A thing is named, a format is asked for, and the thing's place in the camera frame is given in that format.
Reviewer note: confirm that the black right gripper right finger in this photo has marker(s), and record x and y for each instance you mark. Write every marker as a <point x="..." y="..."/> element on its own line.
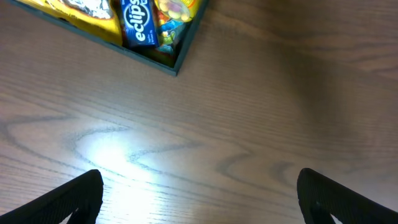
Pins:
<point x="322" y="199"/>

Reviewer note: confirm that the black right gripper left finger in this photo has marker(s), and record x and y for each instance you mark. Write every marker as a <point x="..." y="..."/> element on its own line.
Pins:
<point x="78" y="201"/>

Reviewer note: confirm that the yellow nuts snack bag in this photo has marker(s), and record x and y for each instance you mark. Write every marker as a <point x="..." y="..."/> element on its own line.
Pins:
<point x="96" y="17"/>

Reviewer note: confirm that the green Haribo worms bag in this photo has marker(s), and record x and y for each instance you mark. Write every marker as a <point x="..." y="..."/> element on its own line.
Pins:
<point x="170" y="32"/>

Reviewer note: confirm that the blue Eclipse mints tin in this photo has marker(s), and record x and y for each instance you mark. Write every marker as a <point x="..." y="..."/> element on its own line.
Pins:
<point x="139" y="23"/>

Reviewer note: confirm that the yellow Mentos gum bottle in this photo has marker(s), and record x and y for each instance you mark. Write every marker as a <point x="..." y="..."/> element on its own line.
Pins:
<point x="180" y="10"/>

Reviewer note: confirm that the black gift box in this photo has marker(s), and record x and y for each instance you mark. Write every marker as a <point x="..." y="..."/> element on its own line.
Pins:
<point x="183" y="47"/>

